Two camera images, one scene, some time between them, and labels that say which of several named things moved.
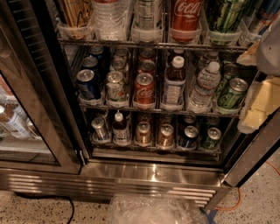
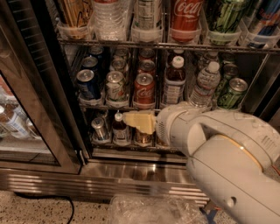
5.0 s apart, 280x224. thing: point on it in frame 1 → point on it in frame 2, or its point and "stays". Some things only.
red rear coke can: (147, 54) stays
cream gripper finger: (262, 101) → (171, 125)
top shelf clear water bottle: (109, 21) stays
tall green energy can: (224, 18) stays
